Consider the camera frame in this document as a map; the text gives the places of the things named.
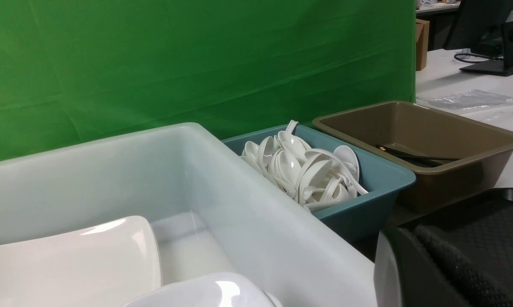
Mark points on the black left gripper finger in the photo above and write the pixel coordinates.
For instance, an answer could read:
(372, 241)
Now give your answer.
(427, 267)

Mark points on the large white square plate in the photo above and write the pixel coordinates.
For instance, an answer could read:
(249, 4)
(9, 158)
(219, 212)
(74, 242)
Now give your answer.
(107, 265)

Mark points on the teal plastic bin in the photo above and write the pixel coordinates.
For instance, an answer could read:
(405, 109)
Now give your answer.
(365, 215)

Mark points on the black serving tray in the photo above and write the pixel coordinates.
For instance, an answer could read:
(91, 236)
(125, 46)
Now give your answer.
(484, 221)

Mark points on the pile of black chopsticks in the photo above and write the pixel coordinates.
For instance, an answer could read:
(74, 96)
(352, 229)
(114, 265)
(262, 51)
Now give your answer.
(419, 160)

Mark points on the brown plastic bin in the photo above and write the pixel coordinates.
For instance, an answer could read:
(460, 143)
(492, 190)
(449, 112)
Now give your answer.
(483, 150)

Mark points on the pile of white spoons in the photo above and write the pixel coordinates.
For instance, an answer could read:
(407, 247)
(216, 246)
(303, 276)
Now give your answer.
(315, 178)

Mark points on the clear plastic bag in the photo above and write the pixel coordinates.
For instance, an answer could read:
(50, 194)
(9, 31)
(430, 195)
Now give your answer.
(471, 101)

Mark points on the stack of white bowls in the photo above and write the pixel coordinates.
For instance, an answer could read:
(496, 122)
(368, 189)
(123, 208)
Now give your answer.
(220, 289)

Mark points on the large white plastic tub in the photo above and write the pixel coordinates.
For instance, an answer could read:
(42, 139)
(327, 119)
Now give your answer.
(210, 212)

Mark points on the cardboard box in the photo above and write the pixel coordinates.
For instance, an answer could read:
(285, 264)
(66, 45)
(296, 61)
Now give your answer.
(422, 39)

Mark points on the black monitor stand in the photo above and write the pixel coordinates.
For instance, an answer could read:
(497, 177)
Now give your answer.
(485, 27)

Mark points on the green backdrop cloth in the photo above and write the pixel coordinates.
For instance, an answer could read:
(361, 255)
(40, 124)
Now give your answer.
(74, 71)

